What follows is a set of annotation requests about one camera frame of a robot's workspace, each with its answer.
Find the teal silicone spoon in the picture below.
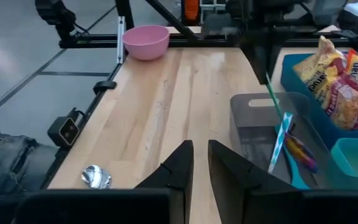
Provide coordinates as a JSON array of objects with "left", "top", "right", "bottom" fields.
[{"left": 274, "top": 123, "right": 311, "bottom": 190}]

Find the purple iridescent metal spoon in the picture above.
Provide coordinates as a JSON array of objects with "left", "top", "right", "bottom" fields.
[{"left": 284, "top": 132, "right": 319, "bottom": 174}]

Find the tan yellow snack package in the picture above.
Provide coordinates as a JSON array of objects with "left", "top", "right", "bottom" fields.
[{"left": 293, "top": 34, "right": 345, "bottom": 105}]

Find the blue plastic bin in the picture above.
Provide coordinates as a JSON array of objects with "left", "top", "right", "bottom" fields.
[{"left": 280, "top": 52, "right": 358, "bottom": 151}]

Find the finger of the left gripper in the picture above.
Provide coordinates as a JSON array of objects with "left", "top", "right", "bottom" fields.
[
  {"left": 240, "top": 30, "right": 269, "bottom": 85},
  {"left": 267, "top": 30, "right": 287, "bottom": 84}
]

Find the small black table camera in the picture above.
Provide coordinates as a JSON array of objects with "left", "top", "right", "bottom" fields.
[{"left": 47, "top": 108, "right": 81, "bottom": 148}]

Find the foil piece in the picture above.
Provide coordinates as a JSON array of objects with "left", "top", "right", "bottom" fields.
[{"left": 81, "top": 164, "right": 113, "bottom": 190}]

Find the pink plastic bowl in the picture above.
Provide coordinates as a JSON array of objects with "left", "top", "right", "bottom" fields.
[{"left": 122, "top": 24, "right": 170, "bottom": 61}]

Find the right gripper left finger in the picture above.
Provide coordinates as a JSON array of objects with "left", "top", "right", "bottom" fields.
[{"left": 134, "top": 139, "right": 195, "bottom": 224}]

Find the orange plastic object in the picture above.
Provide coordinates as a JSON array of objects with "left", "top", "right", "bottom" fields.
[{"left": 183, "top": 0, "right": 200, "bottom": 21}]

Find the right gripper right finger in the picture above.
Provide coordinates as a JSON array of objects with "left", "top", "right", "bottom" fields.
[{"left": 208, "top": 139, "right": 304, "bottom": 224}]

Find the grey translucent plastic bin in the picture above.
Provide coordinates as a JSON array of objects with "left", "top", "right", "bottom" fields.
[{"left": 229, "top": 91, "right": 358, "bottom": 191}]

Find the black fabric bag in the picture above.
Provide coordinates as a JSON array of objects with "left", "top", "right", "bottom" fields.
[{"left": 0, "top": 132, "right": 59, "bottom": 224}]

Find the black table edge clamp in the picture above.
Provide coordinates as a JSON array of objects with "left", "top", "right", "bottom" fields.
[{"left": 92, "top": 80, "right": 118, "bottom": 95}]

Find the silver metal bracket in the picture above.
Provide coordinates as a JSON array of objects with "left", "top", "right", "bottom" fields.
[{"left": 116, "top": 16, "right": 126, "bottom": 65}]

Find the patterned handle silver spoon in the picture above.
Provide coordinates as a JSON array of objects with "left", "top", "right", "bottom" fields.
[{"left": 267, "top": 111, "right": 294, "bottom": 174}]

